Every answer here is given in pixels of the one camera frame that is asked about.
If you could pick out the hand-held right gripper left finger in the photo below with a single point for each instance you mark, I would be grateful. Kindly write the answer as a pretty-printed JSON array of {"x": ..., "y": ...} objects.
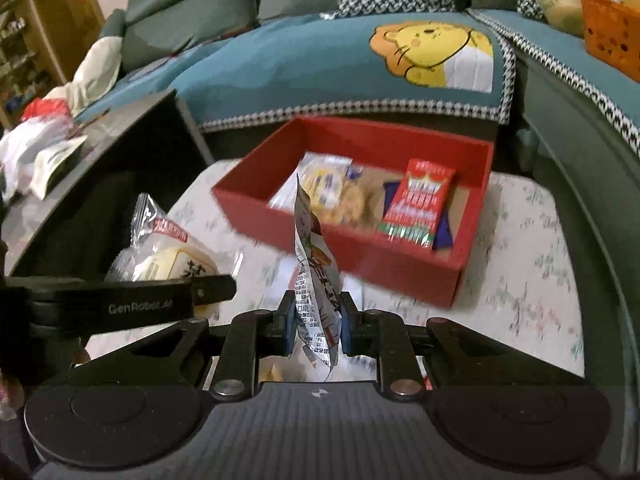
[{"x": 289, "y": 325}]

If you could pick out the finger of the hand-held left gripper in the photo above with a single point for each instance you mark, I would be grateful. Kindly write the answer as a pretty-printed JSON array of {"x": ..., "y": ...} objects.
[{"x": 215, "y": 290}]

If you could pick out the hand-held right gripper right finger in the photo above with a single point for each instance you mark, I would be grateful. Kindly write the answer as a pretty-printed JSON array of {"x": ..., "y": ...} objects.
[{"x": 347, "y": 325}]

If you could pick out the white picture snack packet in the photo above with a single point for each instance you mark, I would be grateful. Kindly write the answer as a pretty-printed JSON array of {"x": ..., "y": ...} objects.
[{"x": 315, "y": 310}]

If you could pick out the round pastry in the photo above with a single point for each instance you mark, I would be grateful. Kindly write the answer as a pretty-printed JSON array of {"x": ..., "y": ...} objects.
[{"x": 165, "y": 260}]

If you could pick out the red cardboard box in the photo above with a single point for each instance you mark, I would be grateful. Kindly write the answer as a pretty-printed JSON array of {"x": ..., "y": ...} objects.
[{"x": 400, "y": 270}]

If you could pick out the blue foil snack packet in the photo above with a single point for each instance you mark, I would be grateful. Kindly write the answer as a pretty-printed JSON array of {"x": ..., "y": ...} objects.
[{"x": 441, "y": 236}]

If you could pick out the clear packet of yellow crackers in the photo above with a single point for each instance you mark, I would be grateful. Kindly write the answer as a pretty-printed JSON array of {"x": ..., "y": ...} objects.
[{"x": 340, "y": 195}]

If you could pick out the red and green snack packet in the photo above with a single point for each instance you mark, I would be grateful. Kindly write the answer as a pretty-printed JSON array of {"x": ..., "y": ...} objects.
[{"x": 420, "y": 200}]

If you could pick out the black side table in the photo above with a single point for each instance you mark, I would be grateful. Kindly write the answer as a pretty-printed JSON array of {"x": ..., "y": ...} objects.
[{"x": 75, "y": 200}]

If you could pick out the green and white packet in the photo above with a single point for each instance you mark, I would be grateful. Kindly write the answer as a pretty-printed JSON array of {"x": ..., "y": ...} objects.
[{"x": 55, "y": 165}]

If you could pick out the white plastic bag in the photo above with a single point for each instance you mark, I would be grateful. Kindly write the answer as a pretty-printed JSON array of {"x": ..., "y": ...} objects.
[{"x": 20, "y": 155}]

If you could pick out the floral tablecloth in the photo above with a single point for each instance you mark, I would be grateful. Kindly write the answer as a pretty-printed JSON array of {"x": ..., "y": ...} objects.
[{"x": 525, "y": 260}]

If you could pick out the red plastic bag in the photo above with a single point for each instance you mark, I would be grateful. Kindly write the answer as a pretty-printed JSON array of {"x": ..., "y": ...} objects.
[{"x": 45, "y": 109}]

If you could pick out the cream pillow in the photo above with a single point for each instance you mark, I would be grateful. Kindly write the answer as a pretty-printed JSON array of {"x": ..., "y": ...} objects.
[{"x": 100, "y": 65}]

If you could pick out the teal lion sofa cover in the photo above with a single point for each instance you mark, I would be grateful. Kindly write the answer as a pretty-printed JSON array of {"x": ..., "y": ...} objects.
[{"x": 300, "y": 60}]

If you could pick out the green sofa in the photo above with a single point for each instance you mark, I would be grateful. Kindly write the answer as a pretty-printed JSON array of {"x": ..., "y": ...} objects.
[{"x": 200, "y": 10}]

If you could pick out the wooden shelf cabinet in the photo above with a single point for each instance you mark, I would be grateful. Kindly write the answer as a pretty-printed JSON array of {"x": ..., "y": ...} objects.
[{"x": 55, "y": 20}]

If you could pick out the teal houndstooth-trim sofa cover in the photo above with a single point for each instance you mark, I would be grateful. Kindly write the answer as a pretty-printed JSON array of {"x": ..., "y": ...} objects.
[{"x": 550, "y": 45}]

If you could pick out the orange plastic basket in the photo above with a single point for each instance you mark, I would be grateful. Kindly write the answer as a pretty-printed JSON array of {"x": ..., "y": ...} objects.
[{"x": 610, "y": 35}]

